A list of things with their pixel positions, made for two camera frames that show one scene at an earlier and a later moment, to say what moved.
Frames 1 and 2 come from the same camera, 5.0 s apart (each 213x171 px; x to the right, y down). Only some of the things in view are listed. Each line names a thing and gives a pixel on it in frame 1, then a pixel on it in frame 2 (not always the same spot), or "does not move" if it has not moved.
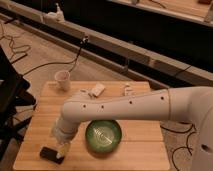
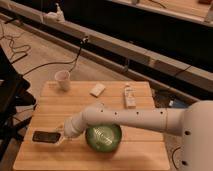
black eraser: x=51 y=155 -> x=42 y=136
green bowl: x=102 y=136 does not move
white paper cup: x=62 y=78 does not move
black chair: x=14 y=96 does not move
